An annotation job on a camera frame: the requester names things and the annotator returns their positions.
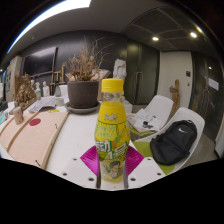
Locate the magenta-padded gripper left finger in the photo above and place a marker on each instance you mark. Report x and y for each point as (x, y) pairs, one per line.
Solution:
(89, 160)

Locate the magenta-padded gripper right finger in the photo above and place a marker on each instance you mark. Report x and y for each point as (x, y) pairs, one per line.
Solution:
(135, 160)

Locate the yellow drink bottle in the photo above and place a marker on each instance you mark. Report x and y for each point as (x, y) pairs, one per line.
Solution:
(111, 133)

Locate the green seat cushion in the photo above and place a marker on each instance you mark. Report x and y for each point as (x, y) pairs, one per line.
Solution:
(143, 148)

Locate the papers on chair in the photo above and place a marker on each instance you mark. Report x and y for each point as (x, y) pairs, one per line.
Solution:
(143, 118)

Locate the grey plant saucer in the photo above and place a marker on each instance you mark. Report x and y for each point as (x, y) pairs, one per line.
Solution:
(81, 111)

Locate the light wooden drawing board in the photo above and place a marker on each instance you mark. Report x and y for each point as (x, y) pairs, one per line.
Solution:
(33, 141)
(9, 131)

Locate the white chair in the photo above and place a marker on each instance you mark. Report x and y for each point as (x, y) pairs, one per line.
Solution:
(190, 115)
(160, 106)

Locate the yellow tube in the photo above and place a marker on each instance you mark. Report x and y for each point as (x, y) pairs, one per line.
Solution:
(53, 111)

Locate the dried plant in dark pot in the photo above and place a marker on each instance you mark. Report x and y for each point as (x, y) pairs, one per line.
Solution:
(82, 95)

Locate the flat round red coaster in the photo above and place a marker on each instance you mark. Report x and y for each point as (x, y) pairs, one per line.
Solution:
(35, 122)

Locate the carved wooden figure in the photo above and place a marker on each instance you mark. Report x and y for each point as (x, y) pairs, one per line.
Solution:
(175, 93)

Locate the white plaster bust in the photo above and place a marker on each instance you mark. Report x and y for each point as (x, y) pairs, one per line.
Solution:
(45, 88)

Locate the wooden easel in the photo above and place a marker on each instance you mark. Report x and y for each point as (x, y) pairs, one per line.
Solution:
(57, 76)

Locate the white plaster sculpture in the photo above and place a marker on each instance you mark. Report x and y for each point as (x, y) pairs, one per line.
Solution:
(119, 68)

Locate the golden brown relief sculpture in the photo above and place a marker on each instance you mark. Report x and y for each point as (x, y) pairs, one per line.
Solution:
(25, 91)

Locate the white cabinet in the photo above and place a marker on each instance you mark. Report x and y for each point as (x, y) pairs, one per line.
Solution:
(13, 73)

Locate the long ceiling strip light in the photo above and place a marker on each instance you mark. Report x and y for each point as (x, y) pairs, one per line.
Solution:
(50, 13)

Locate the dark wall screen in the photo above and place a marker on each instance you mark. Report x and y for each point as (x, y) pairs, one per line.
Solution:
(40, 61)

